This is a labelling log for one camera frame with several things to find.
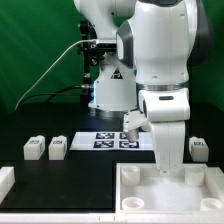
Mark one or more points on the white left obstacle block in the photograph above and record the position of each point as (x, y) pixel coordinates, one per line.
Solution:
(7, 180)

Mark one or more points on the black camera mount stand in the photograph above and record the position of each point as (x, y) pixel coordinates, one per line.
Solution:
(93, 54)

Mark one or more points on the white square tabletop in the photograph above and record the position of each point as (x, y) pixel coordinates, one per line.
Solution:
(142, 188)

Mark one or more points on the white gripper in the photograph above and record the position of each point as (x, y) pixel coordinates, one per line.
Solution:
(166, 113)

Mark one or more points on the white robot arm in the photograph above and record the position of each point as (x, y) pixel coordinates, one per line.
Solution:
(144, 47)

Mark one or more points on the white marker sheet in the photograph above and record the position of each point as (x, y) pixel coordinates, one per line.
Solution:
(96, 141)

